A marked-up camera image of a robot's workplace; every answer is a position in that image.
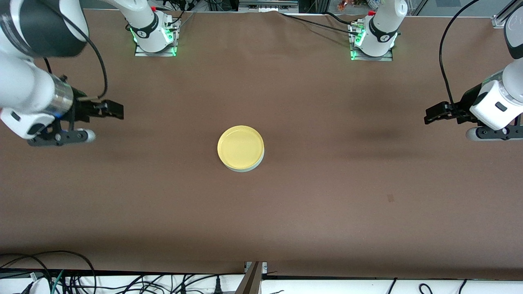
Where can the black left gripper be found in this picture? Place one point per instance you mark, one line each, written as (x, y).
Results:
(461, 108)

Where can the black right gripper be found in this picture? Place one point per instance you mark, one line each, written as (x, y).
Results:
(83, 110)

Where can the yellow round plate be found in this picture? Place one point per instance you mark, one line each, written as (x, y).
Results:
(240, 147)

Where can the pale green round plate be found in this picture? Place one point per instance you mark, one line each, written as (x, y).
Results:
(245, 170)

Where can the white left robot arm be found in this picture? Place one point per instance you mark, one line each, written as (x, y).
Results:
(496, 106)

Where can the brown table cloth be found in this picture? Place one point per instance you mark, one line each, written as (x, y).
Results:
(261, 212)

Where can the grey metal box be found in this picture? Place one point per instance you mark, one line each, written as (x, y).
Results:
(265, 6)

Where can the black power plug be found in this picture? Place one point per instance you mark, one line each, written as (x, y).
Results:
(218, 288)

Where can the aluminium profile beam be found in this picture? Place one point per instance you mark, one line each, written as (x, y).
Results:
(251, 281)

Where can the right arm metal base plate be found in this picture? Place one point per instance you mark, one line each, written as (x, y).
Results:
(141, 53)

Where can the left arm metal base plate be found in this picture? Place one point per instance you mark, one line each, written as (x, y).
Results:
(355, 58)

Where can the aluminium corner bracket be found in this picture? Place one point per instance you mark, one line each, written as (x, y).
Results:
(498, 21)

